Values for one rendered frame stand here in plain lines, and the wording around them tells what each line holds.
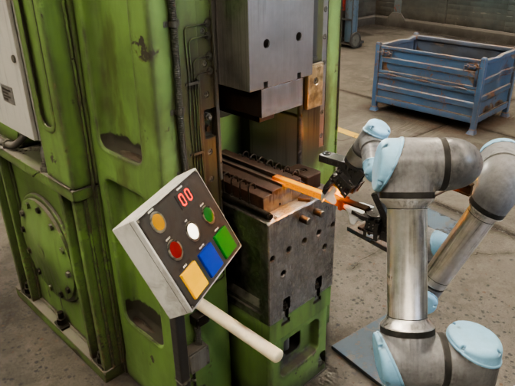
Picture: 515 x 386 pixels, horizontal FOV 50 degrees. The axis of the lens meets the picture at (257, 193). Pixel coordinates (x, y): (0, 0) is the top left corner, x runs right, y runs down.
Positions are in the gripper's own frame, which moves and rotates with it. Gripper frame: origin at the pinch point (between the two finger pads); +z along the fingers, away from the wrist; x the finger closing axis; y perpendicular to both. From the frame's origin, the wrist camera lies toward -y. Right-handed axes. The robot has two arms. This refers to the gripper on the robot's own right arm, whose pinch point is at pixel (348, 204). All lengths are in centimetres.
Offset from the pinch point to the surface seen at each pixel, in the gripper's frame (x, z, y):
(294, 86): 3.7, 27.1, -33.5
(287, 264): -6.3, 21.7, 30.2
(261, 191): -8.9, 31.4, 2.6
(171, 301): -70, 3, 3
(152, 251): -71, 7, -12
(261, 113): -12.0, 27.2, -27.9
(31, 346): -67, 135, 100
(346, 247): 112, 79, 101
